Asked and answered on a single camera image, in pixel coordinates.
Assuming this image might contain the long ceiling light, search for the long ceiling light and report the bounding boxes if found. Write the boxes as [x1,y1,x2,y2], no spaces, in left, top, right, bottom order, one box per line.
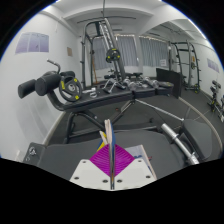
[186,18,208,39]

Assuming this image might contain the grey window curtain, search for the grey window curtain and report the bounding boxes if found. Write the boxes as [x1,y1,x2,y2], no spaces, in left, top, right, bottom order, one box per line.
[91,34,139,68]
[139,36,171,69]

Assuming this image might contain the chrome dumbbell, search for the chrome dumbbell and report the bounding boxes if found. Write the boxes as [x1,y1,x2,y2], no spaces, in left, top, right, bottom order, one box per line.
[143,76,160,89]
[123,78,138,92]

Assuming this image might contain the black weight plate on rack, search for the black weight plate on rack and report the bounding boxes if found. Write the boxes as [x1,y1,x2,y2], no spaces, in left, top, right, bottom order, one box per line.
[105,48,122,64]

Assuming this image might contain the black padded weight bench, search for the black padded weight bench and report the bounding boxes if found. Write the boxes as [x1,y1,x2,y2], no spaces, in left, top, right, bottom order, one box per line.
[23,118,214,183]

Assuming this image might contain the dumbbell storage rack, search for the dumbbell storage rack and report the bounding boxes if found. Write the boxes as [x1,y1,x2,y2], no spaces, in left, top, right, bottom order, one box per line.
[208,79,224,123]

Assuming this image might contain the black weight plate yellow marks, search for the black weight plate yellow marks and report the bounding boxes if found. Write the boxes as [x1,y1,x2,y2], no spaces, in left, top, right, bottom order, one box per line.
[58,75,83,103]

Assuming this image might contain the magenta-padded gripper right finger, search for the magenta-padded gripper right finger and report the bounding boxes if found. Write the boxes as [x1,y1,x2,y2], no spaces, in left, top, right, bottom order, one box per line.
[114,144,158,191]

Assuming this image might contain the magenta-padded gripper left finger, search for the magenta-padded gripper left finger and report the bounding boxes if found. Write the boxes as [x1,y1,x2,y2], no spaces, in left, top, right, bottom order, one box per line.
[69,143,112,191]

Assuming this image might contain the black squat rack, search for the black squat rack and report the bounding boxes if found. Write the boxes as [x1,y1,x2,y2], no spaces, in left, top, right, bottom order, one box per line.
[168,40,202,94]

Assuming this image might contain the small purple wall poster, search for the small purple wall poster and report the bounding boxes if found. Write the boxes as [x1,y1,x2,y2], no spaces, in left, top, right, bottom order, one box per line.
[206,58,221,73]

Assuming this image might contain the black bench with foam rollers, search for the black bench with foam rollers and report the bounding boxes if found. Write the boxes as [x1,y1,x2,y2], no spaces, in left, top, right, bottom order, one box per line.
[17,69,175,145]

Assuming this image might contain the black upright mat board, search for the black upright mat board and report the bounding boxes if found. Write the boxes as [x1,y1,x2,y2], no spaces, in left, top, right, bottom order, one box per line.
[155,67,184,99]

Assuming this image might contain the grey cable machine rack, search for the grey cable machine rack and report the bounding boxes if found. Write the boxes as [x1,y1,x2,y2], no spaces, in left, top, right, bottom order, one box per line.
[79,18,128,89]

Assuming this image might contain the silver barbell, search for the silver barbell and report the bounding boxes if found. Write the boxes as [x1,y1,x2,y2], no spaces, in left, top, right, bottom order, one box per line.
[134,99,201,166]

